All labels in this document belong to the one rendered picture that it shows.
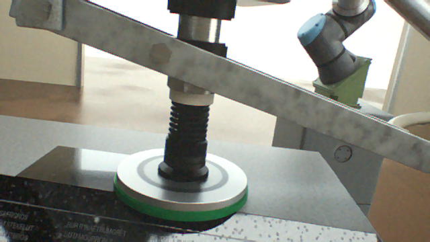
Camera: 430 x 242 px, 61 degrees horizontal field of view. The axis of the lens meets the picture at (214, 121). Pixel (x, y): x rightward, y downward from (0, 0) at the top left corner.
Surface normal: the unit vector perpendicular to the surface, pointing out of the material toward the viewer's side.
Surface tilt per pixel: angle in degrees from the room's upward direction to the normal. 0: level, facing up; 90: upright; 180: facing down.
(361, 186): 90
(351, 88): 90
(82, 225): 45
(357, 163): 90
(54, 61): 90
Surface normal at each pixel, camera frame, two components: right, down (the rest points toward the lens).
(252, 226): 0.03, -0.50
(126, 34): 0.16, 0.28
